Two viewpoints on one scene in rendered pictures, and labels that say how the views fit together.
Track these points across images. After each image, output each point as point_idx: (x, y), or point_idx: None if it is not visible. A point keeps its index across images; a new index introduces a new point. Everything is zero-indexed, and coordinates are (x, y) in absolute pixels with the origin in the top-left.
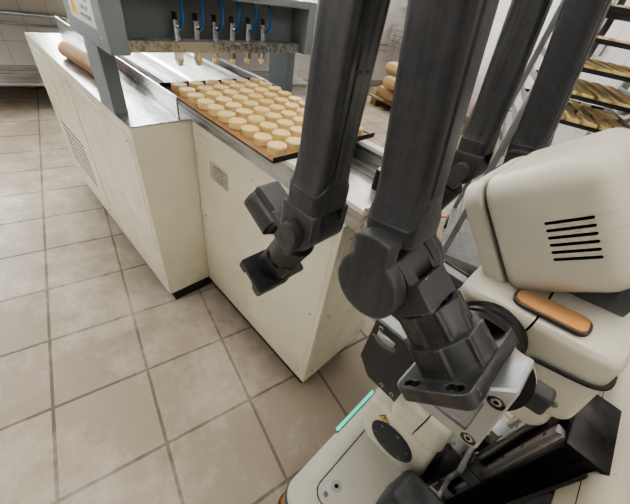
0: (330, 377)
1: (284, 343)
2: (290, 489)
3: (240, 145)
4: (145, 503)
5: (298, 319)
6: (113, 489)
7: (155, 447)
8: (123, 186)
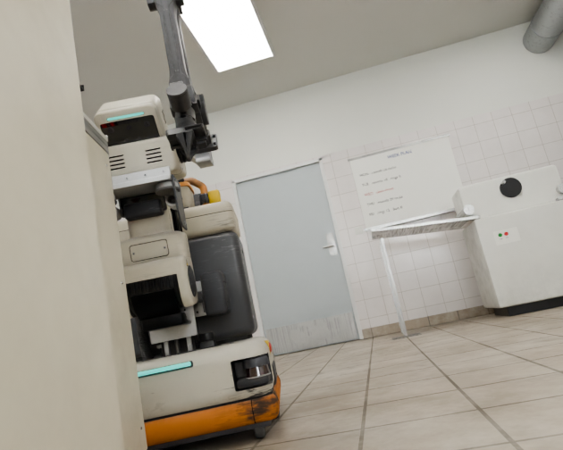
0: None
1: (124, 404)
2: (257, 347)
3: None
4: (400, 440)
5: (120, 311)
6: (437, 445)
7: None
8: None
